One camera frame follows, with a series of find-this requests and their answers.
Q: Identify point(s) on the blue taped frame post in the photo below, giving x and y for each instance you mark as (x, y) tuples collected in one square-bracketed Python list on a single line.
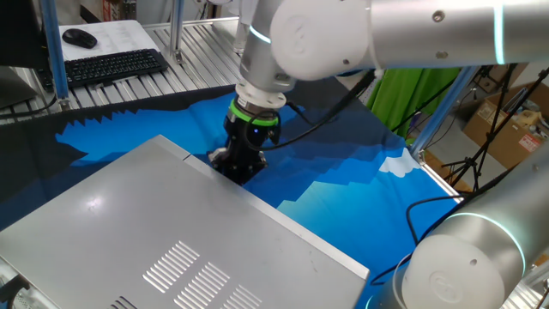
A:
[(55, 51)]

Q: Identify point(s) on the white mouse pad sheet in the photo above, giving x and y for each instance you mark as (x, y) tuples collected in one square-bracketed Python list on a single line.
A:
[(124, 36)]

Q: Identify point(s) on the green fabric curtain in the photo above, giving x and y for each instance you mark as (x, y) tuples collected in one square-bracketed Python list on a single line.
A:
[(407, 94)]

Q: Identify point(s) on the black computer keyboard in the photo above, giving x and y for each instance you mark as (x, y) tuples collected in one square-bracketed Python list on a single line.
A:
[(107, 66)]

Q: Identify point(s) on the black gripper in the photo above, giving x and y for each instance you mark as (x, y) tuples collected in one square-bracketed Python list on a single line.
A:
[(244, 141)]

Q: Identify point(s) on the slanted blue aluminium post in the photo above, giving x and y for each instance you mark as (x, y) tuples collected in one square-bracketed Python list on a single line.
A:
[(442, 107)]

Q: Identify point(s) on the brown cardboard box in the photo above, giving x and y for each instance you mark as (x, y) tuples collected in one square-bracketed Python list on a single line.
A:
[(502, 137)]

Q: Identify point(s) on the black computer mouse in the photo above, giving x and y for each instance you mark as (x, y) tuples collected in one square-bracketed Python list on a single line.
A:
[(79, 38)]

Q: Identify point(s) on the red white striped pole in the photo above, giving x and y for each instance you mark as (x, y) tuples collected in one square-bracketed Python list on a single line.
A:
[(107, 9)]

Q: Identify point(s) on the silver microwave housing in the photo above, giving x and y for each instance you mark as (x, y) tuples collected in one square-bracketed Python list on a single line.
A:
[(150, 223)]

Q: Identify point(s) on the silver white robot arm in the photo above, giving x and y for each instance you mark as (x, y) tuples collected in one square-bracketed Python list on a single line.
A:
[(472, 257)]

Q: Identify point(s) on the black camera tripod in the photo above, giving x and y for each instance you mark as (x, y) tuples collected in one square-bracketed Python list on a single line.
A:
[(493, 129)]

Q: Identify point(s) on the black computer monitor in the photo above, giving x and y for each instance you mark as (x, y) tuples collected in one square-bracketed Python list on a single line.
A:
[(19, 34)]

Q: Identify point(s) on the white pedestal stand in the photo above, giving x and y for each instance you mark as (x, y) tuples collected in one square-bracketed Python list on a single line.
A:
[(241, 38)]

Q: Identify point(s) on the blue mountain print tablecloth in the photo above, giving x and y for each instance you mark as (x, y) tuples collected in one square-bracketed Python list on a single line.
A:
[(343, 193)]

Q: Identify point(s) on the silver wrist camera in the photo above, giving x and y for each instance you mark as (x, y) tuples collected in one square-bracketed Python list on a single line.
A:
[(218, 155)]

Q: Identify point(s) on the bare aluminium frame post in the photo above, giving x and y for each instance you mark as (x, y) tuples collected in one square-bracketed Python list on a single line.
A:
[(176, 30)]

